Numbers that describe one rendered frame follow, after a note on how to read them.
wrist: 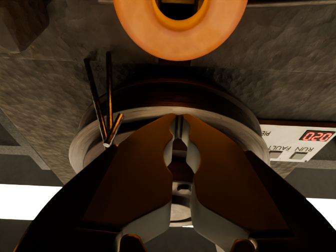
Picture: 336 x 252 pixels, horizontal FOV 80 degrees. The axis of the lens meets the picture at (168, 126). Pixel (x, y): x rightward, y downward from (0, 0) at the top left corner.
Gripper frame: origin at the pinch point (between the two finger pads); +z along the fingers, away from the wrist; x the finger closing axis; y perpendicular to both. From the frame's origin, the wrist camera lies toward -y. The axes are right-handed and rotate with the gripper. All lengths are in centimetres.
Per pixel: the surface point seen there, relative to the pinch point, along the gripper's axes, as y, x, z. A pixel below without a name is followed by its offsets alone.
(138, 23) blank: -3.7, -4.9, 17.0
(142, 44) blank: -1.1, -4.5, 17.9
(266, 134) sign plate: 25, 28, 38
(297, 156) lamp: 34, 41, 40
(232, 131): 13.5, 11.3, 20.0
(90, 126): 13.9, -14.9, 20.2
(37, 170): 547, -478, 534
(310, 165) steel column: 346, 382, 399
